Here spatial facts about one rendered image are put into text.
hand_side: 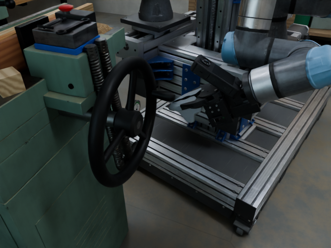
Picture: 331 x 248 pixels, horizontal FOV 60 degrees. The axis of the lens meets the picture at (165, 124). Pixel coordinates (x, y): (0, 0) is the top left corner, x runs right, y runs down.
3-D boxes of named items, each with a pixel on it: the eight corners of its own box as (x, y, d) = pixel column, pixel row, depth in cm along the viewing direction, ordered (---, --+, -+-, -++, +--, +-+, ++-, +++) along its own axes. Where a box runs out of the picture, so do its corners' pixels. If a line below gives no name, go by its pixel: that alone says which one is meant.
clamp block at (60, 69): (84, 100, 60) (77, 59, 54) (32, 88, 63) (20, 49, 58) (118, 70, 71) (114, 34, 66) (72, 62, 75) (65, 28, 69)
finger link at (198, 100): (180, 113, 66) (215, 103, 61) (177, 108, 65) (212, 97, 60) (186, 103, 69) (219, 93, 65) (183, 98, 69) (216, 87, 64)
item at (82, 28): (76, 55, 56) (71, 27, 52) (31, 48, 59) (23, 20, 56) (110, 34, 66) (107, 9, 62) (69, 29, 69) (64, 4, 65)
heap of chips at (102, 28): (102, 35, 83) (101, 28, 82) (73, 31, 86) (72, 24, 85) (114, 27, 88) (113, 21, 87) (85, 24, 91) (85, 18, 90)
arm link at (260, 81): (267, 73, 54) (270, 56, 60) (244, 80, 57) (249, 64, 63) (280, 105, 57) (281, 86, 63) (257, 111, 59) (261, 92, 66)
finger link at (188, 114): (174, 130, 71) (207, 121, 66) (162, 110, 69) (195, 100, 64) (178, 123, 73) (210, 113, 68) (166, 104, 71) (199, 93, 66)
